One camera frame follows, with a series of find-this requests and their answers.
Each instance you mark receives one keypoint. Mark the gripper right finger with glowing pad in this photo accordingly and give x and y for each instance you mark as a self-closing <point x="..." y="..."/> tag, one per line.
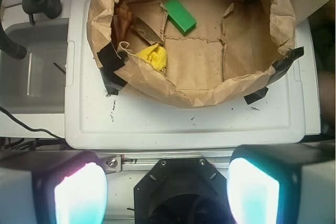
<point x="282" y="183"/>

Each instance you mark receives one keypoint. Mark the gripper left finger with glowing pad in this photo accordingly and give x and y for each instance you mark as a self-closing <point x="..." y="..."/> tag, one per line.
<point x="52" y="187"/>

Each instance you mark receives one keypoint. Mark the green rectangular block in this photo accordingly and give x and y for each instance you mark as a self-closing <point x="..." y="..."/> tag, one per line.
<point x="180" y="17"/>

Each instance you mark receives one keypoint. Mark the white plastic bin lid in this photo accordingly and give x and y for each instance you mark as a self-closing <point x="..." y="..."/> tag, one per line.
<point x="97" y="121"/>

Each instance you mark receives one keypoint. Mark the grey sink basin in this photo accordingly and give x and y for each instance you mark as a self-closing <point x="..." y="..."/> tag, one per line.
<point x="36" y="84"/>

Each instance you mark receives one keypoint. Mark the brown paper bag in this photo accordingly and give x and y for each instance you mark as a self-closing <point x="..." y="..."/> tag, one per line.
<point x="237" y="49"/>

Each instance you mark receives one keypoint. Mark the yellow knitted cloth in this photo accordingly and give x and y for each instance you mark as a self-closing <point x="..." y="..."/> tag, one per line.
<point x="155" y="55"/>

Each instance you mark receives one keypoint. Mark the brown wooden piece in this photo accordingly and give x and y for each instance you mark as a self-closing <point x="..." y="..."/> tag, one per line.
<point x="124" y="19"/>

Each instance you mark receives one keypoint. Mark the black faucet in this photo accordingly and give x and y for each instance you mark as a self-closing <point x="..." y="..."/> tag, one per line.
<point x="50" y="8"/>

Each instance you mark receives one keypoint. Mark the aluminium rail with bracket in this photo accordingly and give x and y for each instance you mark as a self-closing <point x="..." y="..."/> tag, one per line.
<point x="119" y="161"/>

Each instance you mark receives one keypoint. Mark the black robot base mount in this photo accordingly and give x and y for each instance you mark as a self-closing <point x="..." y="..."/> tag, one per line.
<point x="182" y="192"/>

